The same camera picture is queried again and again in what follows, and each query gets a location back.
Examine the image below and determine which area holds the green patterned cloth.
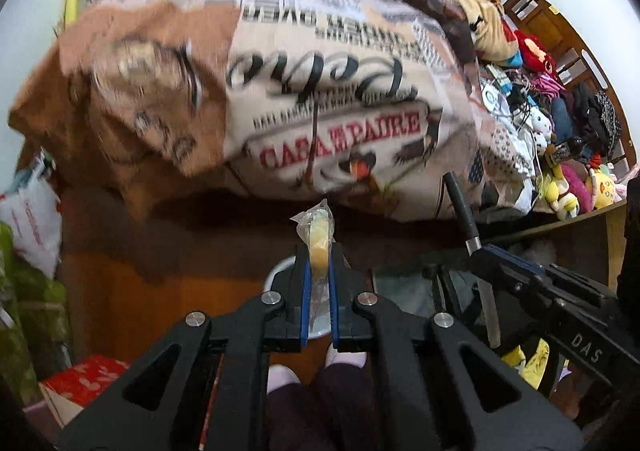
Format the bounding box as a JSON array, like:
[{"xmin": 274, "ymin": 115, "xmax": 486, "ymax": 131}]
[{"xmin": 0, "ymin": 221, "xmax": 71, "ymax": 402}]

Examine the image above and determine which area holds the grey floor cloth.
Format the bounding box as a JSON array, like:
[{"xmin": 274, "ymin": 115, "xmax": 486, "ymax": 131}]
[{"xmin": 375, "ymin": 271, "xmax": 441, "ymax": 312}]

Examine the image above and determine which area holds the red plush toy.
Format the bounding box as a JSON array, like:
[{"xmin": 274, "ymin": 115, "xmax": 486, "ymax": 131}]
[{"xmin": 512, "ymin": 28, "xmax": 558, "ymax": 77}]

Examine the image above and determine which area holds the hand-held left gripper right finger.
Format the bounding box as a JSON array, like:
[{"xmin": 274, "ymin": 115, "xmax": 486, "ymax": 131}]
[{"xmin": 329, "ymin": 241, "xmax": 583, "ymax": 451}]

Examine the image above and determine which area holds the plastic yellow roll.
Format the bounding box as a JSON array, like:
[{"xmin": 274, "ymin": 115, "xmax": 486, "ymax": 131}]
[{"xmin": 290, "ymin": 198, "xmax": 335, "ymax": 332}]

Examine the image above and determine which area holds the pink slipper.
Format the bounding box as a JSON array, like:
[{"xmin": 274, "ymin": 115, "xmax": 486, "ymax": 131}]
[
  {"xmin": 267, "ymin": 365, "xmax": 301, "ymax": 394},
  {"xmin": 325, "ymin": 343, "xmax": 368, "ymax": 372}
]

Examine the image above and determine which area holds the white cat plush toy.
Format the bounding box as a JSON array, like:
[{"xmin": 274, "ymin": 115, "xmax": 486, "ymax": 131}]
[{"xmin": 527, "ymin": 108, "xmax": 556, "ymax": 147}]

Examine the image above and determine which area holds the metal bowl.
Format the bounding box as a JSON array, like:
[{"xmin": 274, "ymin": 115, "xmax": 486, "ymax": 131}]
[{"xmin": 262, "ymin": 256, "xmax": 361, "ymax": 339}]

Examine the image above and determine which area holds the dark blue cloth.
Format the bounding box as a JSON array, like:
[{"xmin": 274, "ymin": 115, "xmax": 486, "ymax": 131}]
[{"xmin": 550, "ymin": 98, "xmax": 576, "ymax": 142}]

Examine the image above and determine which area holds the person's right leg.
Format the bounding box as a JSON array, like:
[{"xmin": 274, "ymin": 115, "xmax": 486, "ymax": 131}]
[{"xmin": 315, "ymin": 363, "xmax": 381, "ymax": 451}]

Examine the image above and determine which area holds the person's left leg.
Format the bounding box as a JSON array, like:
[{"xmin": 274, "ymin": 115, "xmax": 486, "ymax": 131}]
[{"xmin": 267, "ymin": 381, "xmax": 326, "ymax": 451}]

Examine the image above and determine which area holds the white blue printed packet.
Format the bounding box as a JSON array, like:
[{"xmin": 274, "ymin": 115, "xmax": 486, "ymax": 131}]
[{"xmin": 480, "ymin": 84, "xmax": 507, "ymax": 114}]

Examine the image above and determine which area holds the red floral box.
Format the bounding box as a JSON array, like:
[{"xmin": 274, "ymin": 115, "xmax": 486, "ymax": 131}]
[{"xmin": 40, "ymin": 355, "xmax": 132, "ymax": 427}]

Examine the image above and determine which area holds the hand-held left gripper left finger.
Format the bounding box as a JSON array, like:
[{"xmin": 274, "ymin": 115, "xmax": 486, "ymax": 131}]
[{"xmin": 60, "ymin": 243, "xmax": 311, "ymax": 451}]

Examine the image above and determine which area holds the black patterned cloth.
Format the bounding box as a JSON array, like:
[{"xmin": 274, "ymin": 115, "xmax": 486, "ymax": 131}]
[{"xmin": 572, "ymin": 81, "xmax": 623, "ymax": 157}]

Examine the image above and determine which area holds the newspaper printed blanket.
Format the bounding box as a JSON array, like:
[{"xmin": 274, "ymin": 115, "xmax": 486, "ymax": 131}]
[{"xmin": 7, "ymin": 0, "xmax": 541, "ymax": 224}]

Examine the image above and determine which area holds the yellow cartoon cloth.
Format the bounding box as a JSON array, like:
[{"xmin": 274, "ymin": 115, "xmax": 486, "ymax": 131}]
[{"xmin": 500, "ymin": 338, "xmax": 571, "ymax": 392}]

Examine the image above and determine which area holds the person's leg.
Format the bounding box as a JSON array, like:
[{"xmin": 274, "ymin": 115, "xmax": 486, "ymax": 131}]
[
  {"xmin": 315, "ymin": 363, "xmax": 381, "ymax": 451},
  {"xmin": 267, "ymin": 381, "xmax": 326, "ymax": 451}
]

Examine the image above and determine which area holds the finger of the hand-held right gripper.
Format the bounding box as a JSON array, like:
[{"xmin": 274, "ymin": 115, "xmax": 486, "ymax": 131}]
[
  {"xmin": 487, "ymin": 245, "xmax": 616, "ymax": 307},
  {"xmin": 470, "ymin": 251, "xmax": 556, "ymax": 327}
]

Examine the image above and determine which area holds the magenta plush toy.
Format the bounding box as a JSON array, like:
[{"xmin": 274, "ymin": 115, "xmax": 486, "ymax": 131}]
[{"xmin": 560, "ymin": 161, "xmax": 593, "ymax": 202}]

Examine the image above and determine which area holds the wooden bed headboard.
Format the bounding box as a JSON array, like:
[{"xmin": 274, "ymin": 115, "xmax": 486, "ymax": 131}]
[{"xmin": 502, "ymin": 0, "xmax": 640, "ymax": 167}]

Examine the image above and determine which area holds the pink cloth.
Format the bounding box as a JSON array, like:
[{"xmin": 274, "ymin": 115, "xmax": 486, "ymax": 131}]
[{"xmin": 530, "ymin": 74, "xmax": 566, "ymax": 102}]

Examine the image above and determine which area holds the white plastic bag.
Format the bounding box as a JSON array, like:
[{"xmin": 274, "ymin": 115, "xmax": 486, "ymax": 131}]
[{"xmin": 0, "ymin": 171, "xmax": 63, "ymax": 279}]

